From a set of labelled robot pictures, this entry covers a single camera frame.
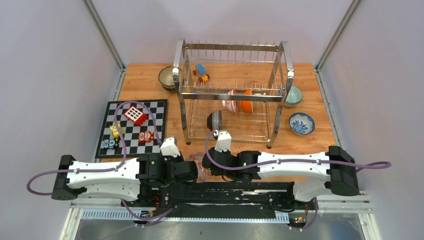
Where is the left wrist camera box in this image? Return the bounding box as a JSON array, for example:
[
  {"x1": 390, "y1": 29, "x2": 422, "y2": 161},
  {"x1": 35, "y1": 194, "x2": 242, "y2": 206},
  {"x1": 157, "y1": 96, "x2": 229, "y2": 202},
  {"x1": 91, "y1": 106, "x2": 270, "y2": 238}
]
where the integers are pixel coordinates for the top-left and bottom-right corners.
[{"x1": 160, "y1": 136, "x2": 181, "y2": 158}]

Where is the large ribbed celadon bowl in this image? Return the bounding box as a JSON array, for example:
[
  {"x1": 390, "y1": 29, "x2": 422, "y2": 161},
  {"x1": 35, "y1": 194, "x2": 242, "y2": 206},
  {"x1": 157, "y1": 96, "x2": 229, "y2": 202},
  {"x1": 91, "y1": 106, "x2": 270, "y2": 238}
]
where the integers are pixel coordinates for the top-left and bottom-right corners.
[{"x1": 285, "y1": 85, "x2": 303, "y2": 102}]

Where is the red robot toy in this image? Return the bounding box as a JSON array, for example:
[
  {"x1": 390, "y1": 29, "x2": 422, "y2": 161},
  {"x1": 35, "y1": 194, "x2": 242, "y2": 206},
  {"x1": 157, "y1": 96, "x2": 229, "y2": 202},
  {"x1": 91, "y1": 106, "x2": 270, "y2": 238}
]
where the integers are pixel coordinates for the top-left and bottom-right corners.
[{"x1": 138, "y1": 130, "x2": 155, "y2": 144}]

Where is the steel two-tier dish rack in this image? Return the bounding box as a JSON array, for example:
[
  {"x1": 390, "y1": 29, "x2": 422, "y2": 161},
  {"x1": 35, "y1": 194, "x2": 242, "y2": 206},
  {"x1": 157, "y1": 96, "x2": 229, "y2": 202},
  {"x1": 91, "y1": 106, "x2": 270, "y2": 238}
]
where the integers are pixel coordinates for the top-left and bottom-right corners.
[{"x1": 172, "y1": 39, "x2": 295, "y2": 149}]

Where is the black white chessboard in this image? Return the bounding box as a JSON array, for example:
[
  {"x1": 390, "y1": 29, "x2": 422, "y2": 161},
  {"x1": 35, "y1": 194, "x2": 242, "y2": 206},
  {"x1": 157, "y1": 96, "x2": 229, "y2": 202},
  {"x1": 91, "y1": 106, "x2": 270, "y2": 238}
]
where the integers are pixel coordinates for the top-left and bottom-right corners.
[{"x1": 95, "y1": 99, "x2": 168, "y2": 159}]

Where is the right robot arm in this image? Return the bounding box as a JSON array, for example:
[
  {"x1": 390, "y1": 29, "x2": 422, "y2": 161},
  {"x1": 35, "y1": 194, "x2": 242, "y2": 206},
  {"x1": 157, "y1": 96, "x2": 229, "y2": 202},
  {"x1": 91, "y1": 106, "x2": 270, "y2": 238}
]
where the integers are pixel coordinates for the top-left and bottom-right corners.
[{"x1": 202, "y1": 145, "x2": 360, "y2": 209}]

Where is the yellow owl toy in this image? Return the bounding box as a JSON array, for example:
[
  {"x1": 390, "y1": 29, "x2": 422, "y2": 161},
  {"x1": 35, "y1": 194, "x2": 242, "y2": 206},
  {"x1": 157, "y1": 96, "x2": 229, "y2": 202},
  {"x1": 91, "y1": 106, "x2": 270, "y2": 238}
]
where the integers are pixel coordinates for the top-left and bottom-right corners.
[{"x1": 109, "y1": 123, "x2": 124, "y2": 139}]

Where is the purple cable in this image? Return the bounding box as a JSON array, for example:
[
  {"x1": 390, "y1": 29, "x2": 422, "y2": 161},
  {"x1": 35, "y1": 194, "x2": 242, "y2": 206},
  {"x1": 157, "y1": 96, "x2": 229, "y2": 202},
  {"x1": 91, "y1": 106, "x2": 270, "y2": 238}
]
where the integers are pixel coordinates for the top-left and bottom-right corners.
[
  {"x1": 26, "y1": 100, "x2": 163, "y2": 196},
  {"x1": 204, "y1": 131, "x2": 392, "y2": 172}
]

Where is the toy brick car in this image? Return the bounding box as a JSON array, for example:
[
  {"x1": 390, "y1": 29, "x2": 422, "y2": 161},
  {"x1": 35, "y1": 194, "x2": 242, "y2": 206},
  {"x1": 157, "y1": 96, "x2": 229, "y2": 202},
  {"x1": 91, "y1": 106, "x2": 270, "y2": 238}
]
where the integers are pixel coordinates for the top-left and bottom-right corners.
[{"x1": 192, "y1": 63, "x2": 211, "y2": 83}]

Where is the orange floral white bowl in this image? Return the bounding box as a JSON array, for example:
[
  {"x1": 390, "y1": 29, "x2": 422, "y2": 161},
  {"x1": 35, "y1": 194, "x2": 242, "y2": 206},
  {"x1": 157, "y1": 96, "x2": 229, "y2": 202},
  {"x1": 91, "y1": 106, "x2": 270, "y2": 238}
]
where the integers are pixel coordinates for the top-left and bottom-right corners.
[{"x1": 222, "y1": 100, "x2": 239, "y2": 113}]

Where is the brown speckled bowl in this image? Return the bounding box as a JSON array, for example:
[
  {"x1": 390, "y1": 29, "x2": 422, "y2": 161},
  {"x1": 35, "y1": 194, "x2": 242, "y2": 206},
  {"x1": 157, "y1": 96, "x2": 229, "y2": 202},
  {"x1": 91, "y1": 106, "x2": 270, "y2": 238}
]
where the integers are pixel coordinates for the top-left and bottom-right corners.
[{"x1": 158, "y1": 66, "x2": 175, "y2": 85}]

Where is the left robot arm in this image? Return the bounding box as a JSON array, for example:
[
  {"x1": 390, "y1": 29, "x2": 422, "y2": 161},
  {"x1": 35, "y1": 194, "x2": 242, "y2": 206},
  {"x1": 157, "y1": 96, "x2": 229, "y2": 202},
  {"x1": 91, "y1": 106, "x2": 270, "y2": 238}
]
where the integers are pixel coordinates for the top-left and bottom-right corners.
[{"x1": 51, "y1": 153, "x2": 198, "y2": 207}]

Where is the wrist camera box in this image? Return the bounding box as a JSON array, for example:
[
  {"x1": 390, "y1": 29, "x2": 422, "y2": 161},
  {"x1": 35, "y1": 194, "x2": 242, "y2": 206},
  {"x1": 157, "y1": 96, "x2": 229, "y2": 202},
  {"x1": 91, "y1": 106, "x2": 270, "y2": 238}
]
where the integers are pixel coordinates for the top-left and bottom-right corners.
[
  {"x1": 214, "y1": 130, "x2": 232, "y2": 153},
  {"x1": 160, "y1": 136, "x2": 181, "y2": 158}
]

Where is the orange bowl white inside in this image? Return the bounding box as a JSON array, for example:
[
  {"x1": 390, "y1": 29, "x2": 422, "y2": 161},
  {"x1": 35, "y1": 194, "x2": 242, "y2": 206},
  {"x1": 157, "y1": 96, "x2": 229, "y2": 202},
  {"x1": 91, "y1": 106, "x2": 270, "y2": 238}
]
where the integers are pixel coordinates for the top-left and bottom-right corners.
[{"x1": 239, "y1": 89, "x2": 253, "y2": 114}]

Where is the red toy brick block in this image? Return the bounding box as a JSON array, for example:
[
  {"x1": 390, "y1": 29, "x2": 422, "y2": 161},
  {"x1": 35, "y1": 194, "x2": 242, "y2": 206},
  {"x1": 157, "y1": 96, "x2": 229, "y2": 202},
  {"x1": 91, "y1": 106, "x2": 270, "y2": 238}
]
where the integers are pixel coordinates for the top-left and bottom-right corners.
[{"x1": 123, "y1": 106, "x2": 148, "y2": 127}]

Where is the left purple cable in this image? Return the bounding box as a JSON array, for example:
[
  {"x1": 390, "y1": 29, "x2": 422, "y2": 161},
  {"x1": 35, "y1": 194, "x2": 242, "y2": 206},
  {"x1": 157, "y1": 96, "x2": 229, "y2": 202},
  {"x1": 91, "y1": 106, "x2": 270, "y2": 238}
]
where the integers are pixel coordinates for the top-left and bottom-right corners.
[{"x1": 26, "y1": 100, "x2": 163, "y2": 196}]

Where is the dark patterned bowl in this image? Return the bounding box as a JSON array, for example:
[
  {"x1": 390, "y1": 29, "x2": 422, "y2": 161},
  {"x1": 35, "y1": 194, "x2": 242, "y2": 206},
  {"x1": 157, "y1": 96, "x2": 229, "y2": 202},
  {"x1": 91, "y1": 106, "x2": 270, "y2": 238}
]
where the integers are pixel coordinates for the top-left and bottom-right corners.
[{"x1": 206, "y1": 110, "x2": 223, "y2": 131}]

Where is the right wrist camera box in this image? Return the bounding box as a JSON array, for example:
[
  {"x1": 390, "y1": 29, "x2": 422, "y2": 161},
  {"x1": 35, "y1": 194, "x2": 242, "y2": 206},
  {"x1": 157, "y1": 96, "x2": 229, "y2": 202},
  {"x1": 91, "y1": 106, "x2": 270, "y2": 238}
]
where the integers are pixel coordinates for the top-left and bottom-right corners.
[{"x1": 214, "y1": 130, "x2": 232, "y2": 153}]

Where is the orange geometric pattern bowl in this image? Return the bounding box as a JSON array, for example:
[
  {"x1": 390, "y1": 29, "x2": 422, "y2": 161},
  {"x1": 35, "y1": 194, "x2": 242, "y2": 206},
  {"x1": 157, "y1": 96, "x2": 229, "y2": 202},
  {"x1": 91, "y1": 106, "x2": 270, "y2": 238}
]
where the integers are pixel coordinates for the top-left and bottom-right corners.
[{"x1": 185, "y1": 152, "x2": 211, "y2": 183}]

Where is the blue owl toy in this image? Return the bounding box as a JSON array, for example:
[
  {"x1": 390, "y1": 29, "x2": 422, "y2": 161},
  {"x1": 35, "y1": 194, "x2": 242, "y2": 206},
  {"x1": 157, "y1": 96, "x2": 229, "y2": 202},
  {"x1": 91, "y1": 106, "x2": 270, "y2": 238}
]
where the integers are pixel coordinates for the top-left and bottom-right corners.
[{"x1": 101, "y1": 138, "x2": 119, "y2": 149}]

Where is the blue floral bowl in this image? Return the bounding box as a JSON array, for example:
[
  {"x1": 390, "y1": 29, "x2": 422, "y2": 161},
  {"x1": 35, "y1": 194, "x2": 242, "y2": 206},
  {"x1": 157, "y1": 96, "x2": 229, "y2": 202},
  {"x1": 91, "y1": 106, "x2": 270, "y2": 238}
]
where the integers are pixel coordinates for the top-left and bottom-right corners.
[{"x1": 288, "y1": 112, "x2": 315, "y2": 136}]

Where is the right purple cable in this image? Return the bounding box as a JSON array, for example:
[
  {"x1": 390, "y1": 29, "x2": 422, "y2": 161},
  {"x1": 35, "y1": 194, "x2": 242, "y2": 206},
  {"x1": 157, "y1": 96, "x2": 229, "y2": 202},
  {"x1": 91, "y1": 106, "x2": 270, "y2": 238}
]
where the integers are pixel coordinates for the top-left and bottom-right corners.
[{"x1": 204, "y1": 131, "x2": 392, "y2": 172}]

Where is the small celadon green bowl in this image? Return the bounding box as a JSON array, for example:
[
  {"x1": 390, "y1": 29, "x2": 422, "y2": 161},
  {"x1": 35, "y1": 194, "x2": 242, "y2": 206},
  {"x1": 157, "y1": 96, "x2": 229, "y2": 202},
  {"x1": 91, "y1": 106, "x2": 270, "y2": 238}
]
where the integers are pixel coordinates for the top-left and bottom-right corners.
[{"x1": 284, "y1": 100, "x2": 302, "y2": 108}]

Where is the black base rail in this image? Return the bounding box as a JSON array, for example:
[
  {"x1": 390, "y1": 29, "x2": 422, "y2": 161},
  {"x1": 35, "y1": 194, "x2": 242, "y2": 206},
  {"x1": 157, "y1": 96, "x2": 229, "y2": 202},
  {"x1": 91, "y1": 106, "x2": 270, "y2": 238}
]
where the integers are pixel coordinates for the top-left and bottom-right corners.
[{"x1": 132, "y1": 180, "x2": 319, "y2": 226}]

